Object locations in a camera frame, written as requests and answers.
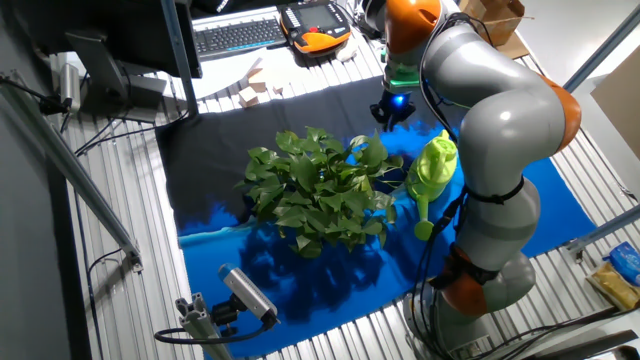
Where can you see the white rounded object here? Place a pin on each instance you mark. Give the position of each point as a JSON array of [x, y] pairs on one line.
[[347, 52]]

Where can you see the blue plastic package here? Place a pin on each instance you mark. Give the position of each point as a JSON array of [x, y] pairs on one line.
[[625, 262]]

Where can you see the green leafy pothos plant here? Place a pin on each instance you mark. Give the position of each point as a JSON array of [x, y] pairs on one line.
[[320, 190]]

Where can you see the dark monitor stand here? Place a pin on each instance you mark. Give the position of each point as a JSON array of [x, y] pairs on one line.
[[100, 65]]

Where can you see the pale wooden block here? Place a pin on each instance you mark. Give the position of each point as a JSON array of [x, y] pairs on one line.
[[255, 67]]

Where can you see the black round spool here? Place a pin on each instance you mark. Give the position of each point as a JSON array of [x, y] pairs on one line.
[[374, 17]]

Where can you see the wooden cube block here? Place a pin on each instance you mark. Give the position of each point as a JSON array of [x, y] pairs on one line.
[[248, 97]]

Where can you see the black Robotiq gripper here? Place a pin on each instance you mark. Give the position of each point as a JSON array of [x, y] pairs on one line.
[[397, 106]]

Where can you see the small wooden block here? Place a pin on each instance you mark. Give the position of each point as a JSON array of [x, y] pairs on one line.
[[278, 90]]

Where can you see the short aluminium extrusion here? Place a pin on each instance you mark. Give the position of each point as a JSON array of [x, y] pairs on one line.
[[197, 322]]

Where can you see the large wooden block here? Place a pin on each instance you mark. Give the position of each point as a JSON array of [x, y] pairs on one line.
[[258, 81]]

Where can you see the yellow plastic package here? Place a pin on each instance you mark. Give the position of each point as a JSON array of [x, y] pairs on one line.
[[612, 287]]

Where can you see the brown cardboard box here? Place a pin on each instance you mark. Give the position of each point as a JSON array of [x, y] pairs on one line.
[[500, 20]]

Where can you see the blue and black cloth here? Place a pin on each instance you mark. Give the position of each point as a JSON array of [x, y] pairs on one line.
[[300, 290]]

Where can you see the aluminium frame post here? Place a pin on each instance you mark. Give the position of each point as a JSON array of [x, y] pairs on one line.
[[600, 50], [605, 231], [180, 55]]

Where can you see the orange black teach pendant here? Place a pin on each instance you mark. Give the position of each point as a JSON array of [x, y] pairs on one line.
[[315, 25]]

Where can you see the large cardboard panel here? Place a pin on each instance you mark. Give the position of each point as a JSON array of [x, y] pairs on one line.
[[620, 105]]

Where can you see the silver depth camera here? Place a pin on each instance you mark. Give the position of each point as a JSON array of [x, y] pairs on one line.
[[247, 290]]

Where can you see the silver cylinder device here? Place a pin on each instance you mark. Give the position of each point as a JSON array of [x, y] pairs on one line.
[[70, 85]]

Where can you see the slanted aluminium frame bar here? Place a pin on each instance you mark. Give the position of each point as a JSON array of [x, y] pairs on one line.
[[65, 160]]

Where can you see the black computer monitor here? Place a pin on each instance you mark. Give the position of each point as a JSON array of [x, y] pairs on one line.
[[100, 20]]

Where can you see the green plastic watering can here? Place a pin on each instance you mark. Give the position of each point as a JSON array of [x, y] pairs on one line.
[[432, 170]]

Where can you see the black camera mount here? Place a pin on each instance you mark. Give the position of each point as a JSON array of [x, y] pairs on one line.
[[225, 315]]

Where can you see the black computer keyboard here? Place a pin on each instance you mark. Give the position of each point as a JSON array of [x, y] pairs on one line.
[[235, 36]]

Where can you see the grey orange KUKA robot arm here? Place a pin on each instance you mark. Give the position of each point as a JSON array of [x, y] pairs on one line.
[[505, 120]]

